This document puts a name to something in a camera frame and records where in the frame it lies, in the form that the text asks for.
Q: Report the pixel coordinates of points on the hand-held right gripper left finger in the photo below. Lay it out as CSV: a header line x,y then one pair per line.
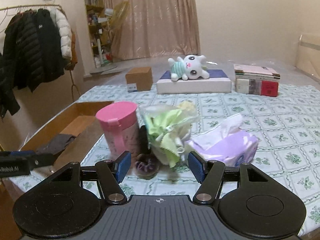
x,y
123,166

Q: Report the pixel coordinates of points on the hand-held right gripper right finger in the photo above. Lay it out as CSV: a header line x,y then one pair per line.
x,y
195,166

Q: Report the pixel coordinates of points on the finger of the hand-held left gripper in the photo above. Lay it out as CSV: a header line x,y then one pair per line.
x,y
26,153
41,160

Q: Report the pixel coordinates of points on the grey cloth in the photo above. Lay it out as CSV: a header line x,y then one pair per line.
x,y
57,142

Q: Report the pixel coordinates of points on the white cloth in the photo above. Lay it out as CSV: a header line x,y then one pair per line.
x,y
186,130

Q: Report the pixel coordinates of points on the light green cloth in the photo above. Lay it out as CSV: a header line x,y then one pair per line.
x,y
162,127

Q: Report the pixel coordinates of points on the pink lidded cup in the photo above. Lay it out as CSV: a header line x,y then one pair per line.
x,y
117,130

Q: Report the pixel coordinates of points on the purple tissue pack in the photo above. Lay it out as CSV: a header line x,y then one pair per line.
x,y
232,147

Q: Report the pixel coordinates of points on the green floral printed sheet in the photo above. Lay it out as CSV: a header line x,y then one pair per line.
x,y
250,120

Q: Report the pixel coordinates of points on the white flat box blue top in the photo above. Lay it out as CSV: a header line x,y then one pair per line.
x,y
195,86

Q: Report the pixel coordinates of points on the small closed cardboard box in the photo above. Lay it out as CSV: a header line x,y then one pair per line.
x,y
138,78

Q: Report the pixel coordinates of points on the black puffer jacket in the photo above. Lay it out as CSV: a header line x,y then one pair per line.
x,y
20,55

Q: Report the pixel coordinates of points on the white plush toy striped shirt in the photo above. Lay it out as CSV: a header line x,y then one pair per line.
x,y
192,67

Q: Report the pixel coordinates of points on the thin white green book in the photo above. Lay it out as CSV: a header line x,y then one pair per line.
x,y
250,76

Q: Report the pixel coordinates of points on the black hooded jacket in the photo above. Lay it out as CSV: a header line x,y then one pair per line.
x,y
48,45

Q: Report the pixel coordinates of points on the brown jacket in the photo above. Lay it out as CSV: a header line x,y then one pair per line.
x,y
74,50

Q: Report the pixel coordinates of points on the white puffer jacket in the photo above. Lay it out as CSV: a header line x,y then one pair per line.
x,y
63,30

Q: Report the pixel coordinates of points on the standing fan with yellow cover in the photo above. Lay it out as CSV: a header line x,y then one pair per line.
x,y
120,17

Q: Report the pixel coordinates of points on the bamboo clothes rack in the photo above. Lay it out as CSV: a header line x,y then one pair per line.
x,y
50,5

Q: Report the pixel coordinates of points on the beige curtain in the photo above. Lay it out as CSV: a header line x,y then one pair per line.
x,y
162,17

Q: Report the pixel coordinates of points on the yellow bookshelf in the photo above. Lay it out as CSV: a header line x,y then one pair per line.
x,y
93,12

